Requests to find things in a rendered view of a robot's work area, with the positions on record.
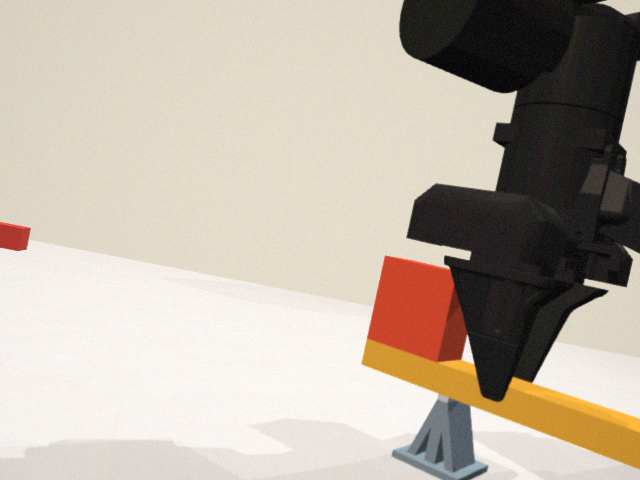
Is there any small red block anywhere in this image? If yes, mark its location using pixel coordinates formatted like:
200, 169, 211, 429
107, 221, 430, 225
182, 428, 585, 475
0, 222, 31, 251

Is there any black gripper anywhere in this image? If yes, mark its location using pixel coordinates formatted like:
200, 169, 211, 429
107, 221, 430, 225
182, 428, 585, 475
406, 104, 633, 402

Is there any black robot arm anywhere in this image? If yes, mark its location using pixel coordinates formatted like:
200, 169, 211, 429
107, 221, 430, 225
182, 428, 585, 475
399, 0, 640, 254

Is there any yellow bar with red block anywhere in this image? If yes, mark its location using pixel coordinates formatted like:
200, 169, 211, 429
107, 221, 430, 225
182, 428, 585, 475
361, 256, 640, 469

